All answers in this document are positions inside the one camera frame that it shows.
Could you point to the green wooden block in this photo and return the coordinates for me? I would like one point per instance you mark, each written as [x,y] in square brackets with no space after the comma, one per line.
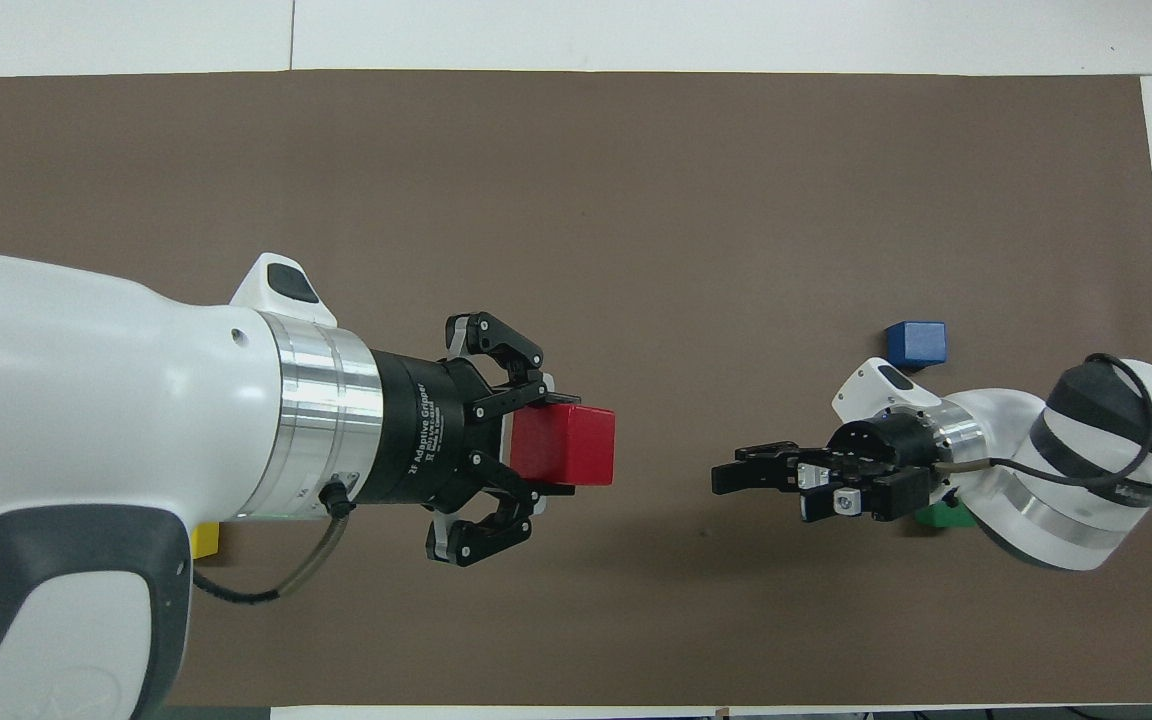
[946,517]

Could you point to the blue wooden block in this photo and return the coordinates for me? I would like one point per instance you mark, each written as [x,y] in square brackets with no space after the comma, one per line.
[916,343]

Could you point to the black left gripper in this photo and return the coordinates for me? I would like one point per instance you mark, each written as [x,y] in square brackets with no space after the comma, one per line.
[426,430]

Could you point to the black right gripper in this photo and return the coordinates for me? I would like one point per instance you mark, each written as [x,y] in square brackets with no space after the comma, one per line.
[876,470]

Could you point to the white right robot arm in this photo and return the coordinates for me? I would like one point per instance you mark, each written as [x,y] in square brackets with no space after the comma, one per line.
[1066,470]

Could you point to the yellow wooden block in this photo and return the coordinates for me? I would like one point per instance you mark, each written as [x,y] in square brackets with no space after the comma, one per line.
[206,540]

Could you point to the red wooden block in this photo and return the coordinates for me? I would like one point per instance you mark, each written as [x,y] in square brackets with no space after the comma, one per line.
[566,445]

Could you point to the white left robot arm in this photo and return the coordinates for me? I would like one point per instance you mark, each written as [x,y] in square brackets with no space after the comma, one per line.
[86,400]

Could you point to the brown table mat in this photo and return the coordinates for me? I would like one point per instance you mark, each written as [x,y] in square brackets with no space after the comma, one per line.
[636,200]

